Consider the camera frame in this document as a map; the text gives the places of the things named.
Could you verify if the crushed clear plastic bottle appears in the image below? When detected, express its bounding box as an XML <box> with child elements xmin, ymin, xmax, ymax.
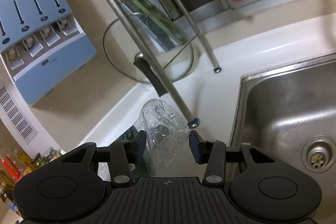
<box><xmin>139</xmin><ymin>99</ymin><xmax>189</xmax><ymax>177</ymax></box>

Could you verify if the green packet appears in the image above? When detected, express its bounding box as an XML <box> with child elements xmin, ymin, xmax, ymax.
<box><xmin>116</xmin><ymin>119</ymin><xmax>155</xmax><ymax>180</ymax></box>

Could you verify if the sauce jar yellow label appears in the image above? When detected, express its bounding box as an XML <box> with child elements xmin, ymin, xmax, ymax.
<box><xmin>43</xmin><ymin>147</ymin><xmax>62</xmax><ymax>162</ymax></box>

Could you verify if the sauce jar red label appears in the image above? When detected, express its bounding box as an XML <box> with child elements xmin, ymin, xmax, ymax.
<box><xmin>31</xmin><ymin>153</ymin><xmax>47</xmax><ymax>169</ymax></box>

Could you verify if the stainless steel sink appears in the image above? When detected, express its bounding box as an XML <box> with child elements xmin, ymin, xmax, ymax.
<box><xmin>228</xmin><ymin>52</ymin><xmax>336</xmax><ymax>188</ymax></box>

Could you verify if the large cooking oil bottle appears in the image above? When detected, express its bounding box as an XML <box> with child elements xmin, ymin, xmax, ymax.
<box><xmin>1</xmin><ymin>146</ymin><xmax>30</xmax><ymax>202</ymax></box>

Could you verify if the white vent grille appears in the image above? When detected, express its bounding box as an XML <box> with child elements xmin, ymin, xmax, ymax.
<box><xmin>1</xmin><ymin>80</ymin><xmax>38</xmax><ymax>144</ymax></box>

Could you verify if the blue grain dispenser box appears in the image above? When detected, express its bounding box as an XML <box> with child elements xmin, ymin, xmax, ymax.
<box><xmin>1</xmin><ymin>0</ymin><xmax>97</xmax><ymax>106</ymax></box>

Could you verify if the glass pot lid black handle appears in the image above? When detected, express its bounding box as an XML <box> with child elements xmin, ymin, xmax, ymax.
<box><xmin>102</xmin><ymin>12</ymin><xmax>195</xmax><ymax>97</ymax></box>

